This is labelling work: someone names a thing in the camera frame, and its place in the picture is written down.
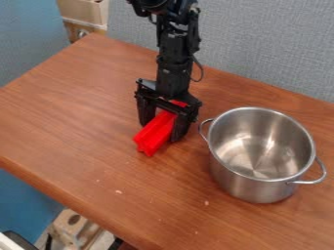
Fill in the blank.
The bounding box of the black white object corner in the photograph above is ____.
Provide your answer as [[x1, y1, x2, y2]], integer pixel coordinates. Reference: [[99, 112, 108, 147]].
[[0, 230, 37, 250]]

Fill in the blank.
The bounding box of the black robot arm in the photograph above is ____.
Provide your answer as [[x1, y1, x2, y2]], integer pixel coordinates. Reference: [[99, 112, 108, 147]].
[[127, 0, 203, 142]]

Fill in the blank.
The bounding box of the wooden frame post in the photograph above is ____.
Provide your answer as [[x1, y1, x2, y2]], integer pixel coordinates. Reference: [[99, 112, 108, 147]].
[[56, 0, 109, 42]]

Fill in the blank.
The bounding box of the red plastic block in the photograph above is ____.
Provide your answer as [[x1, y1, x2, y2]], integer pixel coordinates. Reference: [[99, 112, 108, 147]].
[[133, 110, 178, 156]]

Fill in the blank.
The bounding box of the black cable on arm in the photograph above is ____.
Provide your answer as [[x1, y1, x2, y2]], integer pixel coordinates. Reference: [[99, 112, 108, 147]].
[[190, 55, 204, 83]]

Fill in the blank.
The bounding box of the stainless steel pot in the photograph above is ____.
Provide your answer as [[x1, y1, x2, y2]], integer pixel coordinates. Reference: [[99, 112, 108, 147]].
[[198, 106, 327, 203]]

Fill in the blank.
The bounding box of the wooden frame under table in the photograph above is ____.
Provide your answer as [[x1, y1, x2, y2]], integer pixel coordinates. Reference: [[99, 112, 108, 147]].
[[33, 209, 115, 250]]

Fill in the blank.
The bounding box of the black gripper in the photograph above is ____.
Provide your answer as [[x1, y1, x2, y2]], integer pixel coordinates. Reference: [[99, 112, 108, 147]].
[[135, 78, 202, 142]]

